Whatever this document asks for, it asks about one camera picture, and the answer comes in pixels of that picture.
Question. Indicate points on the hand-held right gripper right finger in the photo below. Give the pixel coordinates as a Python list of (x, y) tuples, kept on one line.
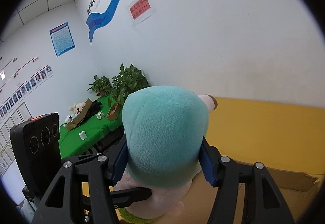
[(207, 163)]

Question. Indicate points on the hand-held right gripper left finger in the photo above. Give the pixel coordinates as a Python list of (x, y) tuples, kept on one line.
[(119, 160)]

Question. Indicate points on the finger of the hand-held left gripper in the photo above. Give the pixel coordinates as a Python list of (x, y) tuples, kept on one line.
[(132, 196)]

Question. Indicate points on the teal pink green plush toy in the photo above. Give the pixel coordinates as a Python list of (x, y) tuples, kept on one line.
[(162, 132)]

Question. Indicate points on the large cardboard box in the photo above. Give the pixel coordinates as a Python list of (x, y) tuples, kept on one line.
[(284, 178)]

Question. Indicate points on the group of framed certificates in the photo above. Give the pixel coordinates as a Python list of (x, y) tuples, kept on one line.
[(10, 132)]

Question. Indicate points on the green cloth table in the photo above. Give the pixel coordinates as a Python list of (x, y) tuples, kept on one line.
[(76, 142)]

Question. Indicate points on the black and white plush toy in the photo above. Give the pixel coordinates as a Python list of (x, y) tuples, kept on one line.
[(69, 119)]

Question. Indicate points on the white cup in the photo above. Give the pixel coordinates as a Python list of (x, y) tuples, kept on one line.
[(82, 135)]

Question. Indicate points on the small open cardboard box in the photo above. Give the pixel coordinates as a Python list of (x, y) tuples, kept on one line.
[(113, 112)]

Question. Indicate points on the clear plastic container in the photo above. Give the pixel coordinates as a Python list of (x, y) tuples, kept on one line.
[(100, 115)]

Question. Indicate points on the long open cardboard box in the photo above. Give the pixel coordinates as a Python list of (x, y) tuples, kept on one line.
[(81, 117)]

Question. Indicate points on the cream plush bear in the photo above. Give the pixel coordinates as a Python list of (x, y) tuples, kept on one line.
[(76, 108)]

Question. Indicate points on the row of portrait photos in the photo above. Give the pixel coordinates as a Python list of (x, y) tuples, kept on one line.
[(28, 87)]

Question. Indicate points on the black cloth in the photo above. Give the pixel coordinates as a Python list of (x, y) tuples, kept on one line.
[(92, 109)]

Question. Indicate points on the small potted plant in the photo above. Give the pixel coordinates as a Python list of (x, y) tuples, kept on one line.
[(100, 85)]

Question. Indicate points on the large potted plant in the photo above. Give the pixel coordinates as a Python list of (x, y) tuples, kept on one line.
[(129, 82)]

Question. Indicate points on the red paper sign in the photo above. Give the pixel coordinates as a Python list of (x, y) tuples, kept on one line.
[(141, 8)]

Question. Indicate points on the dark table frame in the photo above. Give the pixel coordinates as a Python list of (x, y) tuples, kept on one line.
[(106, 141)]

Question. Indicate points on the blue wall poster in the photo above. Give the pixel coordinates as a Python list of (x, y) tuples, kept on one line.
[(62, 39)]

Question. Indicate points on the blue wave wall decal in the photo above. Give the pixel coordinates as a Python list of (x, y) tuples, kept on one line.
[(106, 13)]

